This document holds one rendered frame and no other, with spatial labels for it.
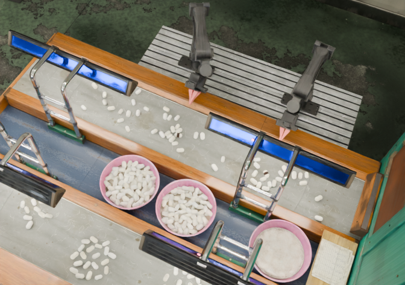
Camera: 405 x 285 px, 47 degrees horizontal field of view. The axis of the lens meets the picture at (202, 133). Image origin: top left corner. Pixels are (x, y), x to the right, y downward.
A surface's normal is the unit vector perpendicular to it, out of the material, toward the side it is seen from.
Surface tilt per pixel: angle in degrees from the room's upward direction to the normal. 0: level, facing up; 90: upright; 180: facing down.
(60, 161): 0
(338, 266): 0
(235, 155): 0
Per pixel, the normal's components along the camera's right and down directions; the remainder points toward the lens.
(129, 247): 0.05, -0.51
